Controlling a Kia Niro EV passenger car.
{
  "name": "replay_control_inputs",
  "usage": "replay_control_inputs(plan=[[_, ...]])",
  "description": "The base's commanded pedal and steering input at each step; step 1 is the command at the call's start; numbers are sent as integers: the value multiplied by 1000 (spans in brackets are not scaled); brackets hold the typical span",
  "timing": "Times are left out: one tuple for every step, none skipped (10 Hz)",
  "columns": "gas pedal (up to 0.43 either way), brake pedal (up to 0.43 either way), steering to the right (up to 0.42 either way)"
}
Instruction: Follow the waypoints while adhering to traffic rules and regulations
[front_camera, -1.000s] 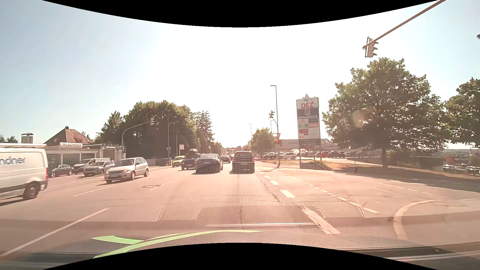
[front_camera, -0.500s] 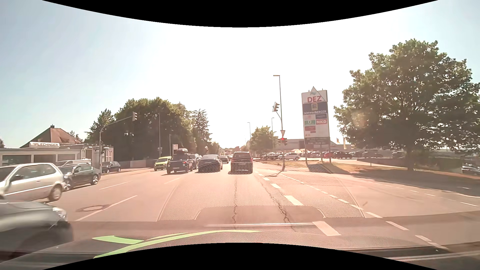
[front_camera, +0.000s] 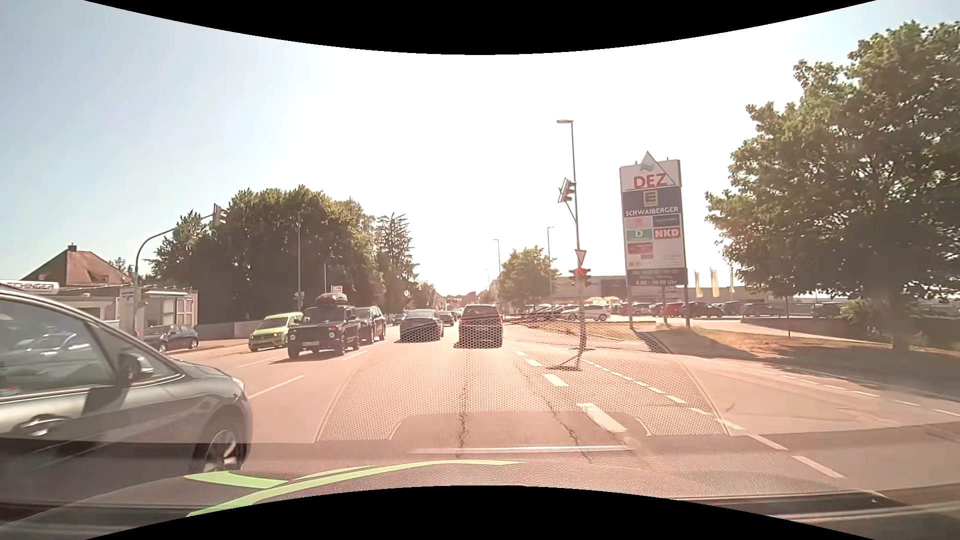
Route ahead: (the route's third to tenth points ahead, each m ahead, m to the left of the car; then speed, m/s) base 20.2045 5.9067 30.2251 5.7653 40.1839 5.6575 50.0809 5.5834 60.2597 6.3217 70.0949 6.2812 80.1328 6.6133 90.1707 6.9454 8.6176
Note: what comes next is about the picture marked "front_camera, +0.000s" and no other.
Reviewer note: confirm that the grey asphalt road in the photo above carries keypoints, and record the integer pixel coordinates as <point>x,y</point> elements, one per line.
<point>450,375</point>

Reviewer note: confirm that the low white building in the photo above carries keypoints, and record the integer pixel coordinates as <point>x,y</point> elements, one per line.
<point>127,306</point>

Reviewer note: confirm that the dark grey car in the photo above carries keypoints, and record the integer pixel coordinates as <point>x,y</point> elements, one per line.
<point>112,390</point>

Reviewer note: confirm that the group of trees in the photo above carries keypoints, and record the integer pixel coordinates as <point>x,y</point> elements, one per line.
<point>285,247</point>

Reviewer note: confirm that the black off-road car with roof box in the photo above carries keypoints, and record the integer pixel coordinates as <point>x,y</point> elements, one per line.
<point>324,330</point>

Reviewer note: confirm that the queue of cars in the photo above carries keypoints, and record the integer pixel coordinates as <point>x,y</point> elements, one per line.
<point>447,316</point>

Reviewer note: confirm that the traffic light with lamp post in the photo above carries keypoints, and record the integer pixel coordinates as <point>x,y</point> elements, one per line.
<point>577,276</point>

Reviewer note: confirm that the lamp post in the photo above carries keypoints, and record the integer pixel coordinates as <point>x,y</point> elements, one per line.
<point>549,262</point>
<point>298,259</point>

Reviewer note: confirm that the row of flags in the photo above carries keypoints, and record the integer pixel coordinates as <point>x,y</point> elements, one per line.
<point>713,283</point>

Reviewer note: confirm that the long low building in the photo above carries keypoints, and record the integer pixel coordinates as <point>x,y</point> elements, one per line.
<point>675,289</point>

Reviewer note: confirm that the row of parked cars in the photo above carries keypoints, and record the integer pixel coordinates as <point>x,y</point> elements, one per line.
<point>675,309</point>

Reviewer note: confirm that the dark red car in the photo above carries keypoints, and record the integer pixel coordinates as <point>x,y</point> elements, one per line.
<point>481,325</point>

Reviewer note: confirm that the dark parked car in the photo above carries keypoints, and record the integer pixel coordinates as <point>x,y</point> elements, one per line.
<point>171,337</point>

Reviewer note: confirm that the car's own bonnet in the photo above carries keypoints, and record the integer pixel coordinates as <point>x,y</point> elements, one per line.
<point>465,472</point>

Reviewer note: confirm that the grass verge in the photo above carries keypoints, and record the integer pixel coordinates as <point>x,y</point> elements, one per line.
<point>750,343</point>

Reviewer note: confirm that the yellow-green van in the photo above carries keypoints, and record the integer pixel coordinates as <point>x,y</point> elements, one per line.
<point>271,331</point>

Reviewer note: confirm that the tall shopping centre sign board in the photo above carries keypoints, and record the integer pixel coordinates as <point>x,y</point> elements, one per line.
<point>652,225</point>

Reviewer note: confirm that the road markings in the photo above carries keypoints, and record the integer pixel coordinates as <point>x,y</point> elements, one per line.
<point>602,418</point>

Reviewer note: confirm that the large tree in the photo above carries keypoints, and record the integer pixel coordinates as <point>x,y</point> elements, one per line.
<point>862,195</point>

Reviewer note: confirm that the house with red roof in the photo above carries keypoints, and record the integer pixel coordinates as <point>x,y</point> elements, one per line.
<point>75,268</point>

